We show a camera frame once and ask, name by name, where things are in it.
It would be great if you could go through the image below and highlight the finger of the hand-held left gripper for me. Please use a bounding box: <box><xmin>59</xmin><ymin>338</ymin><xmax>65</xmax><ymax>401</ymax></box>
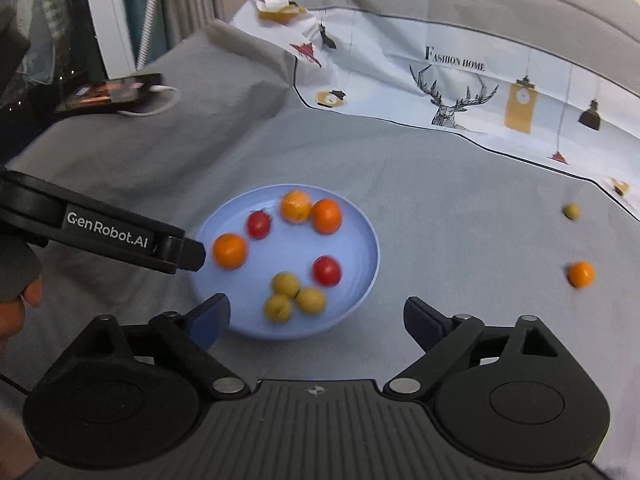
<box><xmin>154</xmin><ymin>237</ymin><xmax>207</xmax><ymax>274</ymax></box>

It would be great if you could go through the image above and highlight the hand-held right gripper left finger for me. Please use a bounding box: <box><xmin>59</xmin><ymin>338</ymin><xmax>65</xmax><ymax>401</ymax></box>
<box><xmin>65</xmin><ymin>293</ymin><xmax>251</xmax><ymax>401</ymax></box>

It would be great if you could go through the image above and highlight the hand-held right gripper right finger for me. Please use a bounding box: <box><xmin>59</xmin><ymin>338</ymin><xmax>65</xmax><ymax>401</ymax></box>
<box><xmin>382</xmin><ymin>296</ymin><xmax>586</xmax><ymax>400</ymax></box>

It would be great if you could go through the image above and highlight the pale tangerine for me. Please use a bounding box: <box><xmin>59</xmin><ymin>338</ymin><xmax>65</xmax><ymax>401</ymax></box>
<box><xmin>280</xmin><ymin>190</ymin><xmax>313</xmax><ymax>223</ymax></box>

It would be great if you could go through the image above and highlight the cherry tomato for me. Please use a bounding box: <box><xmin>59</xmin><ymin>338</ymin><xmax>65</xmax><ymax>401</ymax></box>
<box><xmin>246</xmin><ymin>210</ymin><xmax>273</xmax><ymax>240</ymax></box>
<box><xmin>312</xmin><ymin>255</ymin><xmax>343</xmax><ymax>287</ymax></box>

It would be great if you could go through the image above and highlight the white printed deer cloth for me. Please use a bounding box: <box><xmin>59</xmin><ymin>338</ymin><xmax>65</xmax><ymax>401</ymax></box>
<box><xmin>230</xmin><ymin>0</ymin><xmax>640</xmax><ymax>223</ymax></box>

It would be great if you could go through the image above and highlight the blue plate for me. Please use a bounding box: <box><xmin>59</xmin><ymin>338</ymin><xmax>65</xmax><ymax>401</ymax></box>
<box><xmin>191</xmin><ymin>183</ymin><xmax>381</xmax><ymax>342</ymax></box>

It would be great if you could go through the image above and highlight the black smartphone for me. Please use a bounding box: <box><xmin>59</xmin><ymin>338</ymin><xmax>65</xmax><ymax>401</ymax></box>
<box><xmin>54</xmin><ymin>73</ymin><xmax>166</xmax><ymax>115</ymax></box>

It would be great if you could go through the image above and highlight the thin black cable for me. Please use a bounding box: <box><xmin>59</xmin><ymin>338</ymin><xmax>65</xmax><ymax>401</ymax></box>
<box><xmin>0</xmin><ymin>374</ymin><xmax>33</xmax><ymax>395</ymax></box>

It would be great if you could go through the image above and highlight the white door frame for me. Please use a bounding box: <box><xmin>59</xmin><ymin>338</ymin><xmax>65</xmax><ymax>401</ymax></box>
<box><xmin>80</xmin><ymin>0</ymin><xmax>138</xmax><ymax>78</ymax></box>

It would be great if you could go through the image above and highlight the dark cloth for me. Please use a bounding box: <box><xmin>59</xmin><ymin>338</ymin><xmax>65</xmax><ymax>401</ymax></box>
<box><xmin>0</xmin><ymin>0</ymin><xmax>32</xmax><ymax>111</ymax></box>

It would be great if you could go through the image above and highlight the large tangerine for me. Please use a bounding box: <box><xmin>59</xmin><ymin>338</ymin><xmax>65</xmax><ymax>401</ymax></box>
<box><xmin>212</xmin><ymin>233</ymin><xmax>249</xmax><ymax>269</ymax></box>

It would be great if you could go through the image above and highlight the small tangerine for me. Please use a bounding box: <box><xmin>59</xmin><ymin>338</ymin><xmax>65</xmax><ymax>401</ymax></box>
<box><xmin>568</xmin><ymin>261</ymin><xmax>597</xmax><ymax>289</ymax></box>
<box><xmin>311</xmin><ymin>198</ymin><xmax>344</xmax><ymax>234</ymax></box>

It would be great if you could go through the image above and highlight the white charging cable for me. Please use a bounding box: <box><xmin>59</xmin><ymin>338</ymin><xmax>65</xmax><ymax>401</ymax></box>
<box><xmin>117</xmin><ymin>85</ymin><xmax>182</xmax><ymax>117</ymax></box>

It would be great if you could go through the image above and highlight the person's left hand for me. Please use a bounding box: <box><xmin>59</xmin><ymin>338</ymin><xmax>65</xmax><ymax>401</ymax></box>
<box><xmin>0</xmin><ymin>277</ymin><xmax>45</xmax><ymax>356</ymax></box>

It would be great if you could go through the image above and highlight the grey table cloth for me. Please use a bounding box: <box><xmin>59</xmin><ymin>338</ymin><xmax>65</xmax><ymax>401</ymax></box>
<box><xmin>0</xmin><ymin>19</ymin><xmax>640</xmax><ymax>461</ymax></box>

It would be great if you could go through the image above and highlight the spotted pole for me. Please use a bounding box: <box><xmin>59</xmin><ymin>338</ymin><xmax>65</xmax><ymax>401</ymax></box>
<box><xmin>136</xmin><ymin>0</ymin><xmax>163</xmax><ymax>68</ymax></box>

